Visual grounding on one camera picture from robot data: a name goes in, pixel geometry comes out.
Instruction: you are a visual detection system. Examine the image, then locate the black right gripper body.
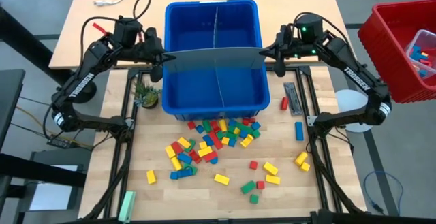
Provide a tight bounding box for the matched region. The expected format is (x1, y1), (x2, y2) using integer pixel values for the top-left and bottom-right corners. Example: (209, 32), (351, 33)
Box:
(270, 24), (300, 78)

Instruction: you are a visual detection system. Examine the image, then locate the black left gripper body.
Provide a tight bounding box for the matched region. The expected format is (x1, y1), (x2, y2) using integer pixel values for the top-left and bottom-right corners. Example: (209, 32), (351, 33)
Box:
(138, 27), (168, 83)

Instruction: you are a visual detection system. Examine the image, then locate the blue plastic bin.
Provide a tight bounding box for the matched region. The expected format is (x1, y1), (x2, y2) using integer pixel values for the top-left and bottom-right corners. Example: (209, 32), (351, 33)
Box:
(161, 0), (272, 122)

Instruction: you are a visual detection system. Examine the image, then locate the long green block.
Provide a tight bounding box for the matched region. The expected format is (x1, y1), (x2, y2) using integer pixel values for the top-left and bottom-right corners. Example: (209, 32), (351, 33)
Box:
(234, 121), (255, 135)

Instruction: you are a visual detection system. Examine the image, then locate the potted succulent plant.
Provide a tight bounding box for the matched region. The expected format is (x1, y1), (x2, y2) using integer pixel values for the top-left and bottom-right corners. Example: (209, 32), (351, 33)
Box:
(133, 80), (163, 110)

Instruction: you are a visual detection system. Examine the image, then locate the white round stand base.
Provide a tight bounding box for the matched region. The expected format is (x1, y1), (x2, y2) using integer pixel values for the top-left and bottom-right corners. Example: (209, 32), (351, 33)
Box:
(334, 89), (377, 134)

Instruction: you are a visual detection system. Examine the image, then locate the red plastic crate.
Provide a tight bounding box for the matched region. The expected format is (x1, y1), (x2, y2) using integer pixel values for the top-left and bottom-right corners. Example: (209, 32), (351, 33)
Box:
(357, 0), (436, 104)

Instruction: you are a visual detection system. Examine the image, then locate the small blue toy block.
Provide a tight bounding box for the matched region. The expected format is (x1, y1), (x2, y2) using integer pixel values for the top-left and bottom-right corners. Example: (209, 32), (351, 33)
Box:
(409, 45), (429, 61)

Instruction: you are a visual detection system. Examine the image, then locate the black diagonal beam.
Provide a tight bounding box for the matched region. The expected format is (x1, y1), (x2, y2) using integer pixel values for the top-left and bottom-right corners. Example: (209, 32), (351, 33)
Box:
(0, 5), (98, 104)

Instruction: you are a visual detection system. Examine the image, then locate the small black electronics box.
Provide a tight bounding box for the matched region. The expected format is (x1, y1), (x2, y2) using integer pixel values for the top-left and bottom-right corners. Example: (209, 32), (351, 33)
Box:
(46, 133), (73, 149)

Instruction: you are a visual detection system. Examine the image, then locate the clear plastic container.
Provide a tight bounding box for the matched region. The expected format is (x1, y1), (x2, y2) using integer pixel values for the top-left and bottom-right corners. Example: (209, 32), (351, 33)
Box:
(404, 29), (436, 80)

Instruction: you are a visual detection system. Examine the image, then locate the mint green foam block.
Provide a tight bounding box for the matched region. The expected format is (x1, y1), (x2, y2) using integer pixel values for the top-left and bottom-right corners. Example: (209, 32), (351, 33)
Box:
(117, 190), (137, 223)

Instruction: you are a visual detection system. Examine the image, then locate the black horizontal beam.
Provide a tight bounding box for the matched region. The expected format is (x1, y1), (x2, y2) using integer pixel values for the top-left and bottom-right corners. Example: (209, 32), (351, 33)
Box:
(0, 152), (88, 188)

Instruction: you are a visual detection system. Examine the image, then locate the grey cabinet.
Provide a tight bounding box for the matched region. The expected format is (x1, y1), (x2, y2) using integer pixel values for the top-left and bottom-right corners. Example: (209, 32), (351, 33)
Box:
(20, 147), (86, 218)

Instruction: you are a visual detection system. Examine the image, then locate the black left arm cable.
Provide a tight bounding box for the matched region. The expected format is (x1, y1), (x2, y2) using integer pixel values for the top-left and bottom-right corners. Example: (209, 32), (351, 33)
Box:
(79, 0), (153, 67)

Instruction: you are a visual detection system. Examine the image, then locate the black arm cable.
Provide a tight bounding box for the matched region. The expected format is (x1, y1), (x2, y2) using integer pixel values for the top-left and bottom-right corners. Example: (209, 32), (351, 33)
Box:
(79, 0), (153, 67)
(292, 11), (349, 43)

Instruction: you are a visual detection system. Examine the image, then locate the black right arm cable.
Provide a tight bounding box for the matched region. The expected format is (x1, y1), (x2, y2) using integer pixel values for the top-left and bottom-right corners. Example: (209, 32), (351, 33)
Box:
(292, 11), (349, 43)

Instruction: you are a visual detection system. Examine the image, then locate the dark grey slotted rail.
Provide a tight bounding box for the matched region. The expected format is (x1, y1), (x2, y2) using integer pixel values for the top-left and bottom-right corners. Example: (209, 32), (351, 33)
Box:
(283, 82), (304, 117)

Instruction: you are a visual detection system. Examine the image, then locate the yellow floor cable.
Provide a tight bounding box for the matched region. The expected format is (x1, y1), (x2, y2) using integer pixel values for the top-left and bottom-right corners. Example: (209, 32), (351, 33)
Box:
(15, 104), (93, 149)

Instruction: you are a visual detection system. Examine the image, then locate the blue cable loop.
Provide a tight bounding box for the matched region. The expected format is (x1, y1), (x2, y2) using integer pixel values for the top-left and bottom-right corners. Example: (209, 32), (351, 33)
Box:
(362, 170), (405, 215)

